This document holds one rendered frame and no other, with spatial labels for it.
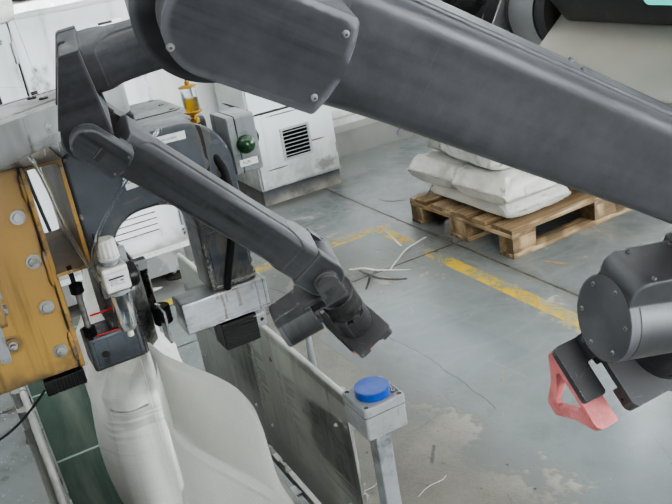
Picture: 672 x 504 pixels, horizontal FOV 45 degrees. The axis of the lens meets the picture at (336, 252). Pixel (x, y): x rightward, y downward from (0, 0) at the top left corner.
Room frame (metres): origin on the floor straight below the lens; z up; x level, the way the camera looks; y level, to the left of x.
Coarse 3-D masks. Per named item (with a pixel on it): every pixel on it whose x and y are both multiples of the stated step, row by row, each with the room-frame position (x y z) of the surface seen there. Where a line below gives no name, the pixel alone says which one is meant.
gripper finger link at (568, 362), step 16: (576, 336) 0.54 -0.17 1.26; (560, 352) 0.54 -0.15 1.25; (576, 352) 0.54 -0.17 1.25; (560, 368) 0.53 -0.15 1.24; (576, 368) 0.53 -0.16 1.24; (560, 384) 0.56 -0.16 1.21; (576, 384) 0.52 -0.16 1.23; (592, 384) 0.52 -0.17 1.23; (560, 400) 0.57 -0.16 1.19; (592, 400) 0.52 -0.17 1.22; (576, 416) 0.53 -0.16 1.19; (592, 416) 0.51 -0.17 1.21; (608, 416) 0.51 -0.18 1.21
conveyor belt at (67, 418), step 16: (32, 384) 2.32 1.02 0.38; (80, 384) 2.27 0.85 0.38; (48, 400) 2.20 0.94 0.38; (64, 400) 2.18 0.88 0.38; (80, 400) 2.17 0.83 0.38; (48, 416) 2.10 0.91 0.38; (64, 416) 2.09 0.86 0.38; (80, 416) 2.07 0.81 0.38; (48, 432) 2.01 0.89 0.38; (64, 432) 2.00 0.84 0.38; (80, 432) 1.99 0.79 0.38; (64, 448) 1.92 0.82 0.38; (80, 448) 1.90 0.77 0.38; (96, 448) 1.89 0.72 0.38; (64, 464) 1.84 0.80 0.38; (80, 464) 1.83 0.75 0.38; (96, 464) 1.81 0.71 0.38; (64, 480) 1.77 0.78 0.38; (80, 480) 1.76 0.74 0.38; (96, 480) 1.74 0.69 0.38; (80, 496) 1.69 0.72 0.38; (96, 496) 1.68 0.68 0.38; (112, 496) 1.67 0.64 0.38
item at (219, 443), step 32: (160, 352) 1.06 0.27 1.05; (160, 384) 0.99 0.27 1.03; (192, 384) 1.00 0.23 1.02; (224, 384) 0.94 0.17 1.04; (192, 416) 1.02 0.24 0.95; (224, 416) 0.96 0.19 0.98; (256, 416) 0.86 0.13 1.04; (192, 448) 0.81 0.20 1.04; (224, 448) 0.98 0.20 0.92; (256, 448) 0.90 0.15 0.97; (192, 480) 0.83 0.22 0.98; (224, 480) 0.77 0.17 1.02; (256, 480) 0.72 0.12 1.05
